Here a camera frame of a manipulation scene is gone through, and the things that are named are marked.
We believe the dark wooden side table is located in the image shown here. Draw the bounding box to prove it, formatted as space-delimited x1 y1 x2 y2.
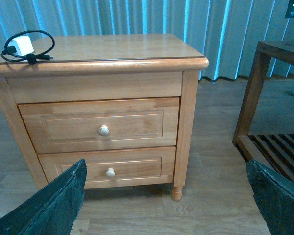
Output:
233 41 294 182

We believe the white charger with black cable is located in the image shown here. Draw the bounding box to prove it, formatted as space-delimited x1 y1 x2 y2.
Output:
0 29 55 65

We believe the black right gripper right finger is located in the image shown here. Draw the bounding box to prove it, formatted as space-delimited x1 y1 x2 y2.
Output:
246 160 294 235

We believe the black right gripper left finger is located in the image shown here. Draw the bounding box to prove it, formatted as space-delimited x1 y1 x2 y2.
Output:
0 159 87 235

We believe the pale green pleated curtain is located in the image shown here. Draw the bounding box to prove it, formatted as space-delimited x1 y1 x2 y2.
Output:
0 0 294 80

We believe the light wooden nightstand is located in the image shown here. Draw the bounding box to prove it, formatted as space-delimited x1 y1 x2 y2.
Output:
0 34 209 201

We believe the wooden drawer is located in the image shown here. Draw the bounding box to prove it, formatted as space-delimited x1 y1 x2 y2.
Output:
38 147 175 189
19 97 179 154

